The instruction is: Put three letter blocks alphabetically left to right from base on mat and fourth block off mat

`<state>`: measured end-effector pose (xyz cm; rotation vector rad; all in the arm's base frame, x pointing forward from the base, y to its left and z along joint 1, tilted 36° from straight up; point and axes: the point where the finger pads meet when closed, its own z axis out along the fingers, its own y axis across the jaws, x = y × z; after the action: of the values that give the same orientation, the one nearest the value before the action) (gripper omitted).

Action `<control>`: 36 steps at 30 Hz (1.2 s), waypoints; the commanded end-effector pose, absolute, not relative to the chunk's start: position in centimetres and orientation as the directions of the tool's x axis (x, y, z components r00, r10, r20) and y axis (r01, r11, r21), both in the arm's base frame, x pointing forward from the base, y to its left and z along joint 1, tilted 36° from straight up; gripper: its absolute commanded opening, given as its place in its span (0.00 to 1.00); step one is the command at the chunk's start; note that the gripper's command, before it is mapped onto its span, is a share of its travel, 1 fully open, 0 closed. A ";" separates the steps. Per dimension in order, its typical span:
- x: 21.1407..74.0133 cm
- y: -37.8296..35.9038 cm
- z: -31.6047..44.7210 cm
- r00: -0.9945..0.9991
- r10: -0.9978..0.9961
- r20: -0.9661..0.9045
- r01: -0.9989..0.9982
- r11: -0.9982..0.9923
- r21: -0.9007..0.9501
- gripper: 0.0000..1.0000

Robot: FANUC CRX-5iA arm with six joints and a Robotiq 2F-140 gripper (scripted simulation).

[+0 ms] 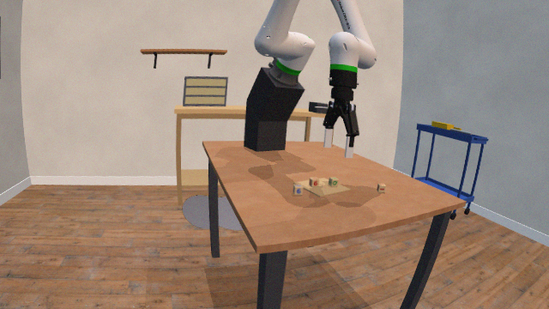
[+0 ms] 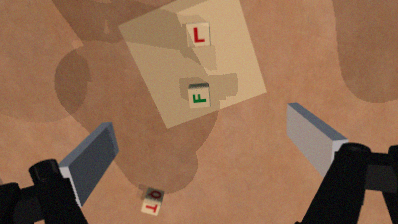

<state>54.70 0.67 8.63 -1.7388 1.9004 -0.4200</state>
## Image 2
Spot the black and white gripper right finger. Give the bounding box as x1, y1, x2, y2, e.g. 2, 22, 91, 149
287, 102, 398, 224

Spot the beige letter block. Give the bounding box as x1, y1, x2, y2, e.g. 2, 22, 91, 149
186, 21, 211, 48
188, 83, 211, 109
141, 188, 164, 216

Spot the tan square mat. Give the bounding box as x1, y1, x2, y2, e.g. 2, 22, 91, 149
118, 0, 266, 128

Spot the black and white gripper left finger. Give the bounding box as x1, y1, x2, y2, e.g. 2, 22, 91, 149
0, 122, 119, 224

